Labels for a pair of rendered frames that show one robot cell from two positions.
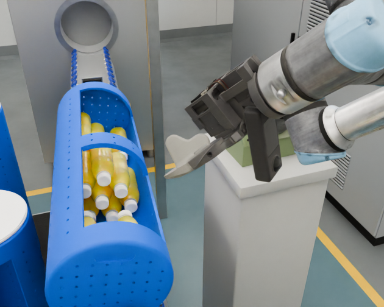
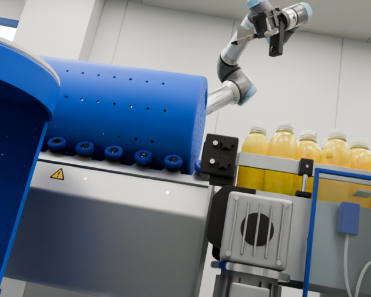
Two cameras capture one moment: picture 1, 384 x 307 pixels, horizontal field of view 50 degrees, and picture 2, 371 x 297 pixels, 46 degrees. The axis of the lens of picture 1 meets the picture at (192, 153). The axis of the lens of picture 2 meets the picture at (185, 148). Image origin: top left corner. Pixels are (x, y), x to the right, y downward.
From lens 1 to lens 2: 170 cm
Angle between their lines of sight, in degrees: 82
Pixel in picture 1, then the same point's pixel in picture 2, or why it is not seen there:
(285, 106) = (292, 22)
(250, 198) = not seen: hidden behind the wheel
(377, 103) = (209, 98)
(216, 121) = (272, 22)
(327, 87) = (301, 20)
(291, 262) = not seen: hidden behind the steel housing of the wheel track
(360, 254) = not seen: outside the picture
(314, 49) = (301, 7)
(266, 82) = (289, 12)
